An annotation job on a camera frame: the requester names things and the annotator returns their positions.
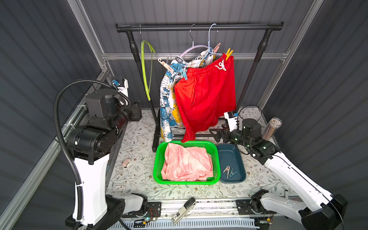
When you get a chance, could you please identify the dark teal tray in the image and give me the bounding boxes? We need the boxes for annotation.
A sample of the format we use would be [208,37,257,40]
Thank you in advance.
[217,144,246,184]

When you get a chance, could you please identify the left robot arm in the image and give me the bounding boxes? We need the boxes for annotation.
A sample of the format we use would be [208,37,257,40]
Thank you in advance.
[53,79,148,230]

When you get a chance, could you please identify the blue clothespin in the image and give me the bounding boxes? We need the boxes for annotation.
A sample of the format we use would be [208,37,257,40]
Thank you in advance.
[179,68,188,80]

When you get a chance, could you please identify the lilac plastic hanger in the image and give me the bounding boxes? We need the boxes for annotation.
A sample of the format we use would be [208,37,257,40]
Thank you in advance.
[179,24,208,58]

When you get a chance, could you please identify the black clothes rack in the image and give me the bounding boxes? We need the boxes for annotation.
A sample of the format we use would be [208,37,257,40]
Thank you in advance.
[115,21,285,153]

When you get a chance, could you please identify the red shorts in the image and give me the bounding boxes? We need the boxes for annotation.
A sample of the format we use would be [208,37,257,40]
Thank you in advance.
[174,54,236,143]

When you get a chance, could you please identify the yellow clothespin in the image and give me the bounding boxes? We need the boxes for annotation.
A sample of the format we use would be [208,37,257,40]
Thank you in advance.
[226,48,233,60]

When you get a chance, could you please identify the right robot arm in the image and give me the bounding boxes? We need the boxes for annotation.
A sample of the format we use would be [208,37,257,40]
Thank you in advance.
[210,118,348,230]

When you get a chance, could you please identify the fallen pink clothespin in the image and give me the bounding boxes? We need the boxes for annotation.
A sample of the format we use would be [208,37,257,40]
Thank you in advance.
[122,159,130,169]

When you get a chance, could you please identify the pink tie-dye shorts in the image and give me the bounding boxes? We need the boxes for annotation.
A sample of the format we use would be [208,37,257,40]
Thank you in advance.
[161,143,214,182]

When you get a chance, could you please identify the teal clothespin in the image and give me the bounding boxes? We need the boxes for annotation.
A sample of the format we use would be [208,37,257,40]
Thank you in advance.
[229,169,237,177]

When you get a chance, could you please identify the comic print shorts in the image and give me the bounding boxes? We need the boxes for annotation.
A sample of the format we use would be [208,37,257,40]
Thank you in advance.
[160,50,216,142]

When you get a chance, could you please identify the green plastic hanger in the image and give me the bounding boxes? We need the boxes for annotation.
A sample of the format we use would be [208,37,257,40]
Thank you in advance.
[140,25,156,102]

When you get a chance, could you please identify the pink clothespin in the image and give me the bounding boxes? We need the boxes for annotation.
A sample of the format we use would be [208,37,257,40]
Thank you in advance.
[223,165,230,179]
[122,159,130,169]

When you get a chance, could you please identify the light blue wire hanger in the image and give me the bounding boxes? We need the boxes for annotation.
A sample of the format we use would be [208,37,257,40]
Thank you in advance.
[201,23,223,65]

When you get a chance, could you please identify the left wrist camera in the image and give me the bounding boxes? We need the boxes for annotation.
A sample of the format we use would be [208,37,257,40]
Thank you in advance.
[112,76,128,97]

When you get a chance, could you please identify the green plastic basket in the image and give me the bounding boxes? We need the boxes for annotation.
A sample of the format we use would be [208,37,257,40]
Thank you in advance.
[153,141,221,185]

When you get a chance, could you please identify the clear tube of sticks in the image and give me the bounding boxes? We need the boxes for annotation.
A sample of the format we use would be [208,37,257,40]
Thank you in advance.
[262,117,283,141]

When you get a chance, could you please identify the silver black handheld device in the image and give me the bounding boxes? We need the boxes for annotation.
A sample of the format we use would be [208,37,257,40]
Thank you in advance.
[171,197,196,225]

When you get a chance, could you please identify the salmon clothespin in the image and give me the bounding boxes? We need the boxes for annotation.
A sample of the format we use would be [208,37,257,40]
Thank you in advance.
[213,43,221,53]

